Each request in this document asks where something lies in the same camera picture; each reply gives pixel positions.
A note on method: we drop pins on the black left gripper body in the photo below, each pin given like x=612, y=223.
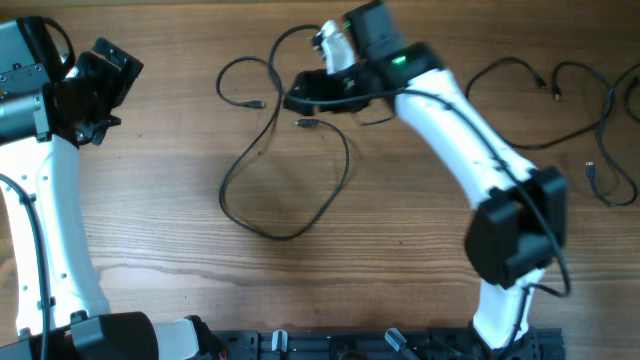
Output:
x=101, y=89

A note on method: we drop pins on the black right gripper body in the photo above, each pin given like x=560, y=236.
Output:
x=349, y=89

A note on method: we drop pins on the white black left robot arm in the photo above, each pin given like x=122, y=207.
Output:
x=52, y=103

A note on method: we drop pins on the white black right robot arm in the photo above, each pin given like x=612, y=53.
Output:
x=519, y=223

